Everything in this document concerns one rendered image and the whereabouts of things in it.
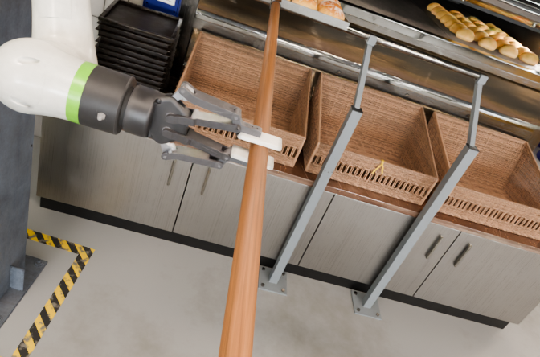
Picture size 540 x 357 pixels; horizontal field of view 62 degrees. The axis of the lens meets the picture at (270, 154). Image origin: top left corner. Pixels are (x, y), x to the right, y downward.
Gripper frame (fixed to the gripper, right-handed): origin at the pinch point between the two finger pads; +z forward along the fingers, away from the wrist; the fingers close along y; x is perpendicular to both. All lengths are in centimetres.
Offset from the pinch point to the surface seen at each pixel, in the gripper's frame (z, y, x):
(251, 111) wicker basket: 9, 61, -135
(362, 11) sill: 42, 2, -147
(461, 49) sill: 93, 2, -147
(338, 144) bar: 40, 39, -87
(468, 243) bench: 117, 69, -93
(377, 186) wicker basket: 68, 58, -98
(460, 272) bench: 124, 86, -93
